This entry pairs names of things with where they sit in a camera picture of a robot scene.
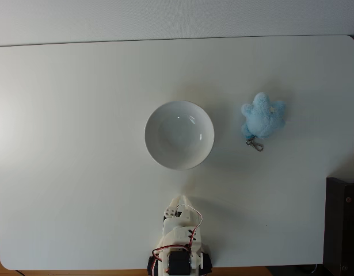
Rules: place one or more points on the skyblue star plush doll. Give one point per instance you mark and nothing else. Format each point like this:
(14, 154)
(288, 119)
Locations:
(263, 116)

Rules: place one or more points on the black table clamp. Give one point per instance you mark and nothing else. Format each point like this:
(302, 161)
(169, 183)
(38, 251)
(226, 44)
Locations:
(209, 261)
(150, 266)

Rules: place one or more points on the white ceramic bowl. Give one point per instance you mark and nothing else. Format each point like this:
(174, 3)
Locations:
(179, 135)

